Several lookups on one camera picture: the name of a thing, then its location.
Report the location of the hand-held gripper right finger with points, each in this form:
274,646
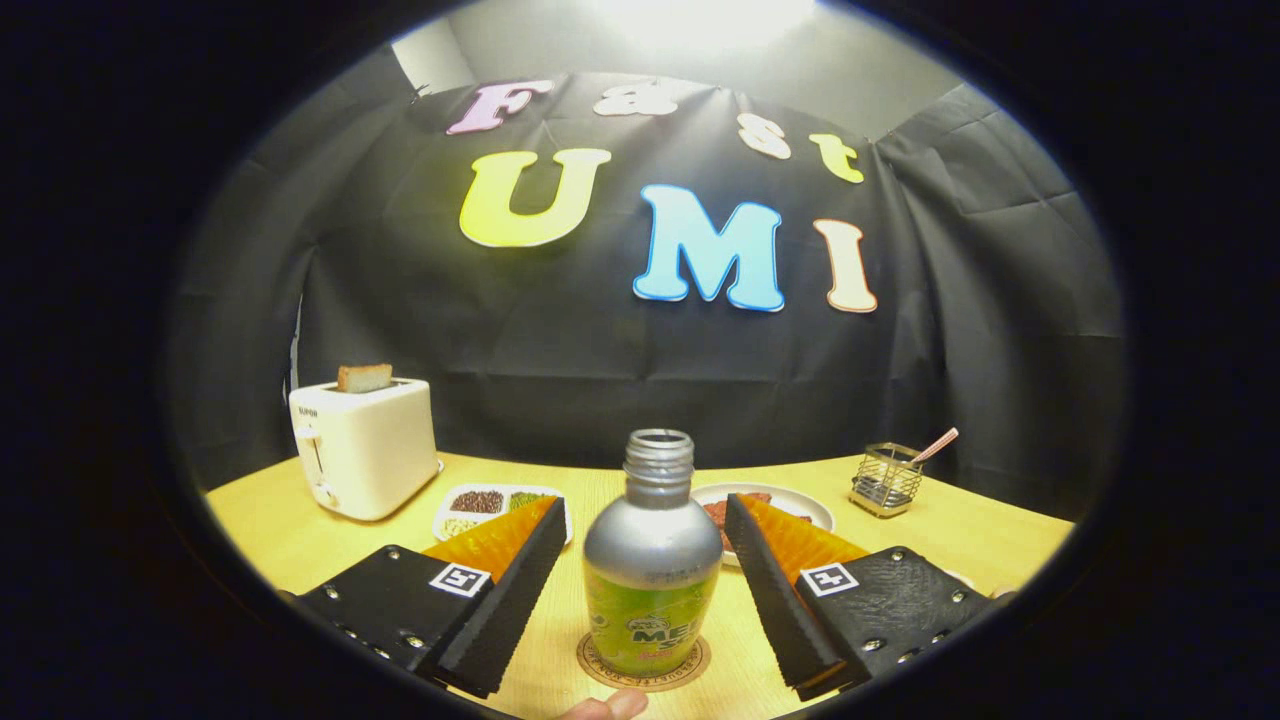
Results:
775,600

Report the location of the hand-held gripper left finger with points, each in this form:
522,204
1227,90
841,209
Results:
505,600

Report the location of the round cork coaster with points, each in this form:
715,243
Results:
592,668

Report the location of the silver green juice bottle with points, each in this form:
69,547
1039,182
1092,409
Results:
652,560

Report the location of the white round plate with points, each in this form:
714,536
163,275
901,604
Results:
800,505

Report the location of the white divided bean dish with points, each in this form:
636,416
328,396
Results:
478,505

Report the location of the brown meat pieces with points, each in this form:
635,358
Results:
715,512

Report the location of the white toaster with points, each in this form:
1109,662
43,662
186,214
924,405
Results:
370,450

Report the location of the wooden table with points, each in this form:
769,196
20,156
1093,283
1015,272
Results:
300,530

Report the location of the pink straw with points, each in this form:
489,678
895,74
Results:
935,446

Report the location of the toast bread slice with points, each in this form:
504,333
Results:
364,378

